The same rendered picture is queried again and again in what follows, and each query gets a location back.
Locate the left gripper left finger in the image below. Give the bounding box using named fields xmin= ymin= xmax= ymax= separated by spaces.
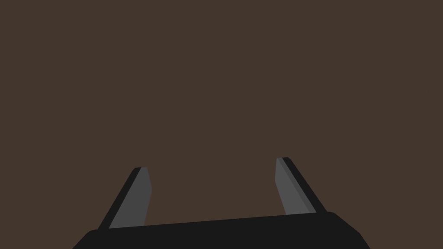
xmin=97 ymin=166 xmax=153 ymax=230

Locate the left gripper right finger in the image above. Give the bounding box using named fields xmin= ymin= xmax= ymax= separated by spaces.
xmin=275 ymin=156 xmax=327 ymax=216

